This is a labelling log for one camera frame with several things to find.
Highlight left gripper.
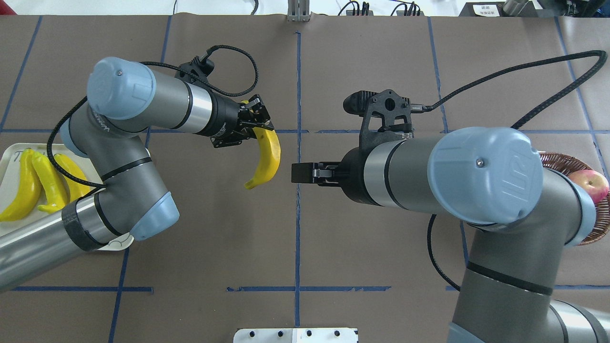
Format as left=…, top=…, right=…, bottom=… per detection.
left=208, top=92, right=275, bottom=148

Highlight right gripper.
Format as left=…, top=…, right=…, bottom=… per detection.
left=291, top=147, right=374, bottom=205

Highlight yellow banana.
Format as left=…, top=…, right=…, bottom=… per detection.
left=244, top=127, right=281, bottom=190
left=32, top=151, right=69, bottom=213
left=0, top=148, right=42, bottom=222
left=53, top=153, right=92, bottom=202

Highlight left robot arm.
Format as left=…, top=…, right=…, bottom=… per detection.
left=0, top=57, right=274, bottom=292

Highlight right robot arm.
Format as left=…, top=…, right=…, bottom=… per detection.
left=291, top=127, right=609, bottom=343

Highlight woven fruit basket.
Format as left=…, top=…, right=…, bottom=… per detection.
left=540, top=152, right=610, bottom=247

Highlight red yellow apple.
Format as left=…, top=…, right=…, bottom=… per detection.
left=567, top=169, right=609, bottom=204

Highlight aluminium frame post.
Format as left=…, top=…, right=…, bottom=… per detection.
left=287, top=0, right=311, bottom=22

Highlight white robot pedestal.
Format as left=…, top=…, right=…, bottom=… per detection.
left=233, top=327, right=359, bottom=343

